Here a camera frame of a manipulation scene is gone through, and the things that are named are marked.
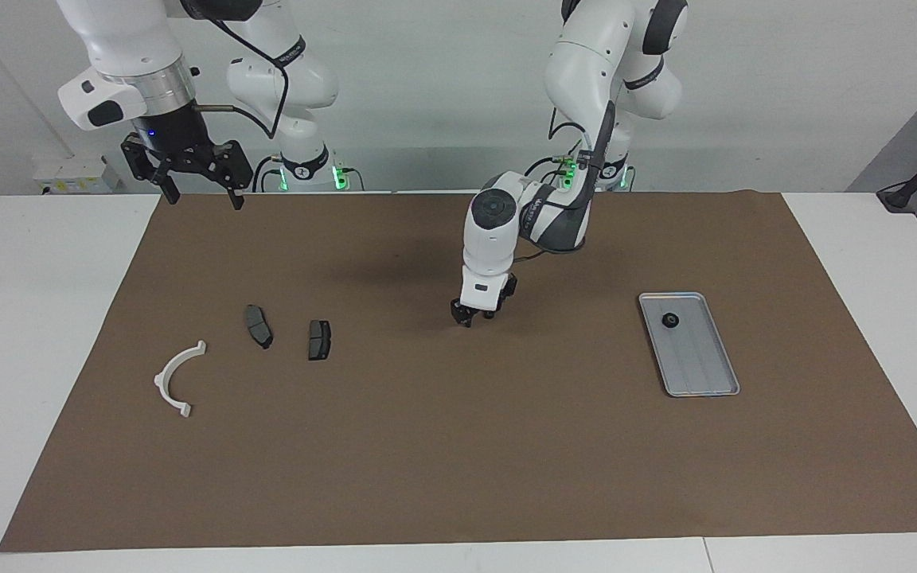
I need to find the silver metal tray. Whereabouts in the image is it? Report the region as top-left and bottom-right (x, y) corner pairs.
(638, 292), (741, 398)

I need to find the white power box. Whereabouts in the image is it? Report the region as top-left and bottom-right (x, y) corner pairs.
(33, 157), (129, 194)

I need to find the long dark brake pad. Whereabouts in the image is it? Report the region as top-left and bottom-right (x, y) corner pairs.
(244, 304), (275, 350)

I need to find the brown paper table mat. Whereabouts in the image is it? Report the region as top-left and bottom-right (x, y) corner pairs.
(0, 191), (917, 552)

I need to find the short dark brake pad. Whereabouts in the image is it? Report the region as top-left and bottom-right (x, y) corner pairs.
(307, 319), (333, 361)

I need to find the black right base cable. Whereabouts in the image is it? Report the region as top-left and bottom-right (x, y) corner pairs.
(253, 155), (286, 193)

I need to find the black base cable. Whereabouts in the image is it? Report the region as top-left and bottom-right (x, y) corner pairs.
(524, 155), (572, 189)
(253, 155), (286, 193)

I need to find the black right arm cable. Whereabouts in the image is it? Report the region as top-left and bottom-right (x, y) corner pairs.
(180, 0), (292, 140)

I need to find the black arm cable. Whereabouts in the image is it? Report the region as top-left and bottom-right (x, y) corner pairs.
(180, 0), (292, 140)
(546, 103), (611, 255)

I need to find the black left base cable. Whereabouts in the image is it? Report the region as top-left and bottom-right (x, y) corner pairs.
(524, 155), (572, 189)

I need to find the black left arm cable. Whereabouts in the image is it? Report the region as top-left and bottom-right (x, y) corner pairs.
(546, 103), (611, 255)

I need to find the white semicircular bracket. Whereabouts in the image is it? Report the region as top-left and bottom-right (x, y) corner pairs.
(154, 341), (209, 419)

